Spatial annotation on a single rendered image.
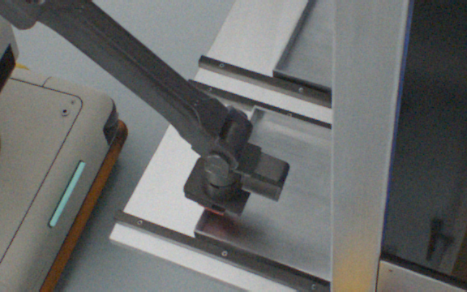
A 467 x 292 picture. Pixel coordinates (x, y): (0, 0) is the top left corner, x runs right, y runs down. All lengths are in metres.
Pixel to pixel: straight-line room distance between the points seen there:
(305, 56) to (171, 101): 0.52
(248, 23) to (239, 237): 0.44
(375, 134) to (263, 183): 0.48
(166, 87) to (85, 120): 1.20
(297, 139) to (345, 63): 0.81
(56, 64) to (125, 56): 1.69
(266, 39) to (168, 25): 1.19
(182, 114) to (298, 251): 0.38
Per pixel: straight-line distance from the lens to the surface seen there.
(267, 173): 1.43
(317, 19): 1.85
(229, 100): 1.73
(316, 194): 1.65
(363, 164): 1.04
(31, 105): 2.57
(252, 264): 1.58
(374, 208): 1.12
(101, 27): 1.28
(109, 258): 2.62
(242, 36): 1.84
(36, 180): 2.45
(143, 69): 1.30
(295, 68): 1.78
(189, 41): 2.95
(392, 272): 1.26
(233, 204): 1.54
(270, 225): 1.62
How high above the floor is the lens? 2.34
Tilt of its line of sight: 59 degrees down
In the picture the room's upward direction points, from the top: 9 degrees counter-clockwise
